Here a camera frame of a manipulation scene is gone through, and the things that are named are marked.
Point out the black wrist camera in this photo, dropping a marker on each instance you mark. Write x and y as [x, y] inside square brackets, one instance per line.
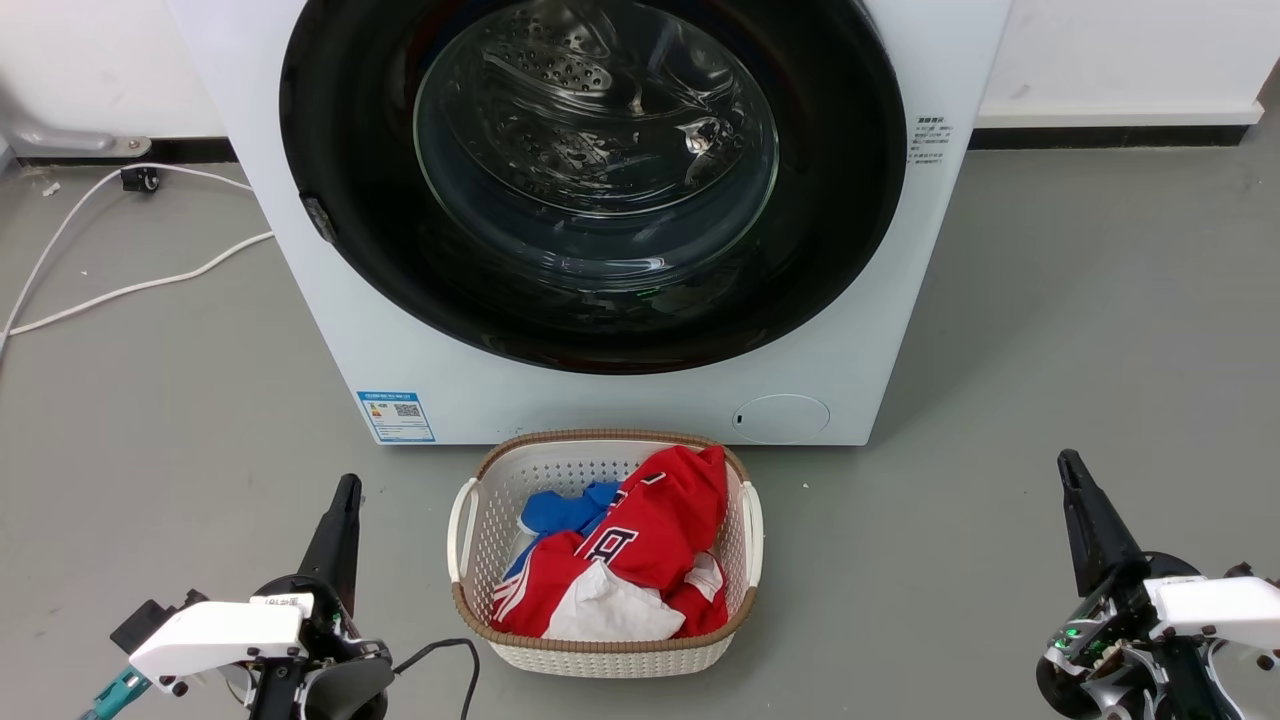
[1250, 574]
[145, 620]

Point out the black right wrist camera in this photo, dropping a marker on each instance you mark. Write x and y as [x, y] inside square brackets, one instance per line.
[1250, 574]

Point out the small black plug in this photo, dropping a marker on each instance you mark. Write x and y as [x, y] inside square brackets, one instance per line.
[140, 180]

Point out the white wicker-style laundry basket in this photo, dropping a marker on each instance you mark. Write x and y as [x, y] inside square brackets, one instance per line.
[600, 660]

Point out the white garment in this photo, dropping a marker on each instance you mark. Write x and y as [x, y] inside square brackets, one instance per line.
[610, 610]

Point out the blue energy label sticker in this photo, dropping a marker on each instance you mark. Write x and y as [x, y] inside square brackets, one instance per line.
[397, 417]

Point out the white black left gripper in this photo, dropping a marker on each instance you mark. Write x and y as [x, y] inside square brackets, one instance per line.
[220, 635]

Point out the red sports jersey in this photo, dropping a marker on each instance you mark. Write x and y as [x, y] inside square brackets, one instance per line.
[660, 520]

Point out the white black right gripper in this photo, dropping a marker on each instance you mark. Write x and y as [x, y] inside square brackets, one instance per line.
[1210, 610]

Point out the blue garment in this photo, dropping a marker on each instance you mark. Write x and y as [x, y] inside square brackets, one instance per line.
[560, 510]

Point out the round white filter cover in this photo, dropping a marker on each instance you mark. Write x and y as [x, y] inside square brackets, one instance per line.
[782, 419]

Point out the white front-load washing machine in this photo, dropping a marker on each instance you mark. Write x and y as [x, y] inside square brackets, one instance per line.
[600, 405]

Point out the grey metal pipe bracket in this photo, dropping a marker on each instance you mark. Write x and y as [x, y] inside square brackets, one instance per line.
[70, 140]

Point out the black round glass washer door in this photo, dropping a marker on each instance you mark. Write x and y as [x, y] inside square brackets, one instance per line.
[340, 160]

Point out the small text sticker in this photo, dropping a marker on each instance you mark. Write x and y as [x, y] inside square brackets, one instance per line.
[930, 140]

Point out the stainless steel washer drum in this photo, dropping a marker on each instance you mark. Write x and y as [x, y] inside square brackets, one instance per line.
[560, 100]

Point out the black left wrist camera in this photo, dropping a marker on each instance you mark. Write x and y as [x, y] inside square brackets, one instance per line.
[145, 620]

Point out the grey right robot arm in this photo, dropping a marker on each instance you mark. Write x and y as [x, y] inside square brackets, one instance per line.
[1090, 692]

